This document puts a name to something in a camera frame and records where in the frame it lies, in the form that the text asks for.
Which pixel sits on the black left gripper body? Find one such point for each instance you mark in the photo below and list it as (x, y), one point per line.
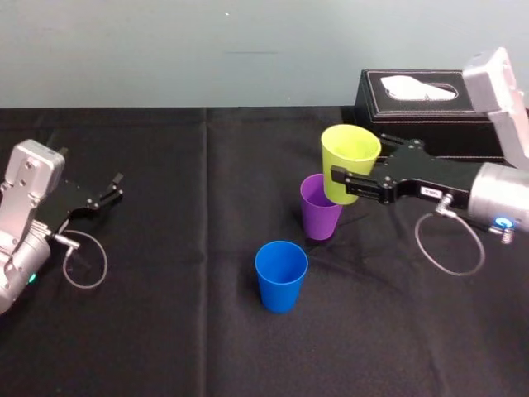
(62, 202)

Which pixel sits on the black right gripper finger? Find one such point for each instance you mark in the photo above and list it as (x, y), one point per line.
(407, 146)
(365, 186)

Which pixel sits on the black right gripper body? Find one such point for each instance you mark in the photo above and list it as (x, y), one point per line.
(434, 175)

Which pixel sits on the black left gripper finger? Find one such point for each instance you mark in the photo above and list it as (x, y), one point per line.
(111, 200)
(108, 187)

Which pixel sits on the green plastic cup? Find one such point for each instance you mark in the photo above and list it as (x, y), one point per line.
(345, 165)

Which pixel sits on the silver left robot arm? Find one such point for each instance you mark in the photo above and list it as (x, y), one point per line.
(25, 178)

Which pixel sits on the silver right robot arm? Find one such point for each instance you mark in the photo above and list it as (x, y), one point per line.
(498, 190)

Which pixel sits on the black leather tissue box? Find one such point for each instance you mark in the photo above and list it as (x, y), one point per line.
(413, 120)

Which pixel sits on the purple plastic cup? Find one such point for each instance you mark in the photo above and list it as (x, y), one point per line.
(318, 219)

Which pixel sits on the white tissue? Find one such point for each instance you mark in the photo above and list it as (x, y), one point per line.
(413, 87)

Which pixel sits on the black table cloth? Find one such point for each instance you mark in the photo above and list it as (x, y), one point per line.
(165, 248)

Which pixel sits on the blue plastic cup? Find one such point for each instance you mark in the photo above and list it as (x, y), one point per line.
(281, 289)

